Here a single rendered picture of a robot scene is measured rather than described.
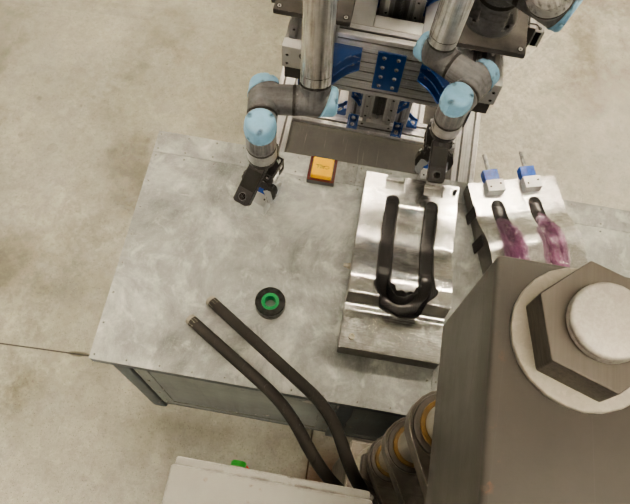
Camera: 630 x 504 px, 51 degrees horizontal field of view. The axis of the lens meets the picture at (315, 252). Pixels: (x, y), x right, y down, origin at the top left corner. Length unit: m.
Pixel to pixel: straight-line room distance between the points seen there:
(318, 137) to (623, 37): 1.69
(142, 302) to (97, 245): 1.02
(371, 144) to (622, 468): 2.27
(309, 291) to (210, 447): 0.92
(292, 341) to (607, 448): 1.29
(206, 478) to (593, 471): 0.63
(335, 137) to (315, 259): 0.98
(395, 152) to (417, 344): 1.17
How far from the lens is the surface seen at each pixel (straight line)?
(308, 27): 1.54
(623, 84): 3.51
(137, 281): 1.84
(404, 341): 1.71
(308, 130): 2.72
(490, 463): 0.51
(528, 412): 0.52
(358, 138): 2.72
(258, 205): 1.84
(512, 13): 1.99
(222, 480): 1.02
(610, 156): 3.25
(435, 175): 1.78
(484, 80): 1.73
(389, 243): 1.78
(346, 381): 1.73
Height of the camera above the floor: 2.49
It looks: 67 degrees down
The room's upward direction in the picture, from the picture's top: 6 degrees clockwise
